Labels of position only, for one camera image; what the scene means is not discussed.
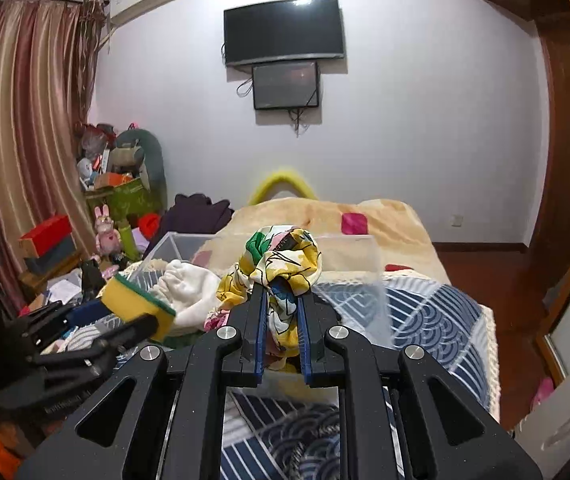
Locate dangling black cables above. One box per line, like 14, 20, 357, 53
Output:
287, 106, 312, 139

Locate pile of toys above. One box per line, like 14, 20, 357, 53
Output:
77, 122, 119, 192

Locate small black wall screen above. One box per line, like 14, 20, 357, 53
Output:
251, 60, 321, 111

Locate blue patterned quilt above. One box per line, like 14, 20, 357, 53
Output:
220, 272, 500, 480

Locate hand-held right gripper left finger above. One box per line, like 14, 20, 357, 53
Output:
15, 280, 271, 480

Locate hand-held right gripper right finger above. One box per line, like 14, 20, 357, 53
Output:
292, 290, 546, 480

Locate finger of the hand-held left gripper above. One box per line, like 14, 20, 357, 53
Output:
15, 300, 112, 348
28, 312, 161, 393

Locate yellow floral cloth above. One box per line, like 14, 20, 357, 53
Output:
204, 225, 325, 361

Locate green cardboard box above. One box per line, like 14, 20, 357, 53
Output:
85, 177, 162, 222

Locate grey blue box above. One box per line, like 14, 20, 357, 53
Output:
22, 237, 78, 277

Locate yellow curved foam bar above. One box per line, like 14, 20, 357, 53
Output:
247, 170, 319, 206

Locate beige blanket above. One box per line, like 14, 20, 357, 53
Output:
230, 197, 452, 287

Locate red box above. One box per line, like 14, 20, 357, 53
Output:
18, 214, 74, 257

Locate clear plastic box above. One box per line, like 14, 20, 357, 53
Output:
125, 231, 392, 352

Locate red cloth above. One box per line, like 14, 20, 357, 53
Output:
138, 212, 162, 237

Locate yellow green sponge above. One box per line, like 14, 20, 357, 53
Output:
101, 275, 177, 345

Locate dark purple clothes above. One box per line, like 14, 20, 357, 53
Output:
159, 192, 236, 249

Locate pink bunny plush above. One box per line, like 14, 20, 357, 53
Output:
92, 204, 124, 262

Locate white cloth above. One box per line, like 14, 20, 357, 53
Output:
147, 259, 223, 337

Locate white cabinet door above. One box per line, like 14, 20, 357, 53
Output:
511, 330, 570, 480

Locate black wall television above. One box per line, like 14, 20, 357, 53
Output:
223, 0, 345, 68

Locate striped brown curtain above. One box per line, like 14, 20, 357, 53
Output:
0, 0, 112, 321

